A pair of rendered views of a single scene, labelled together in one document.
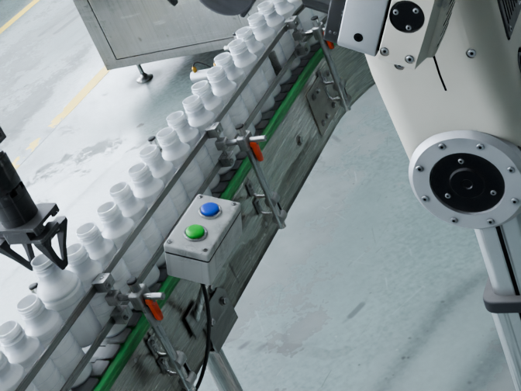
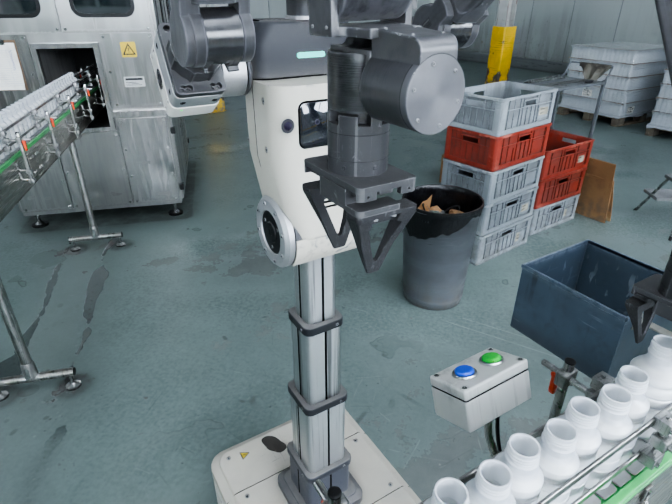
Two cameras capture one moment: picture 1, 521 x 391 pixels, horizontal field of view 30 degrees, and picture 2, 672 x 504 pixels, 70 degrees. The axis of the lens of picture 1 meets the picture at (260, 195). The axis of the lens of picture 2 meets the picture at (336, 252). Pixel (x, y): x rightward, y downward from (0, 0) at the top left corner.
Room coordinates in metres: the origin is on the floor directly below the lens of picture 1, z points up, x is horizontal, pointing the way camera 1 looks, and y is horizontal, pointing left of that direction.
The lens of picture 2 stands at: (2.03, 0.14, 1.63)
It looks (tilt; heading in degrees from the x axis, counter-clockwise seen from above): 28 degrees down; 204
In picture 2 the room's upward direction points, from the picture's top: straight up
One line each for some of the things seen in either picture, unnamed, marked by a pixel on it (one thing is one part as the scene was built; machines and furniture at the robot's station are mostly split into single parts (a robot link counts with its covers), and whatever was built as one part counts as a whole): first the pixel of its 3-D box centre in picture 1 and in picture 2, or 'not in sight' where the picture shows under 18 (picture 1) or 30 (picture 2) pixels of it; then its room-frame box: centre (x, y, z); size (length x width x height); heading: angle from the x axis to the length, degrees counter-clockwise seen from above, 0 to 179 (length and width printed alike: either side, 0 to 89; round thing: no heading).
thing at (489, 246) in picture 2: not in sight; (482, 230); (-1.33, -0.18, 0.11); 0.61 x 0.41 x 0.22; 151
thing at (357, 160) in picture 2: not in sight; (357, 148); (1.61, -0.02, 1.51); 0.10 x 0.07 x 0.07; 56
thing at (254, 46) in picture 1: (257, 63); not in sight; (2.01, -0.11, 1.08); 0.06 x 0.06 x 0.17
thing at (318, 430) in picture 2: not in sight; (318, 439); (1.15, -0.31, 0.49); 0.13 x 0.13 x 0.40; 56
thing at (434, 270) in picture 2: not in sight; (437, 249); (-0.50, -0.34, 0.32); 0.45 x 0.45 x 0.64
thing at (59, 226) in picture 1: (45, 243); (657, 320); (1.33, 0.33, 1.22); 0.07 x 0.07 x 0.09; 56
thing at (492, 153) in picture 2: not in sight; (497, 140); (-1.34, -0.18, 0.78); 0.61 x 0.41 x 0.22; 152
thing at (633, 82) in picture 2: not in sight; (619, 81); (-6.57, 0.93, 0.50); 1.23 x 1.05 x 1.00; 144
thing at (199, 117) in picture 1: (206, 134); not in sight; (1.77, 0.05, 1.08); 0.06 x 0.06 x 0.17
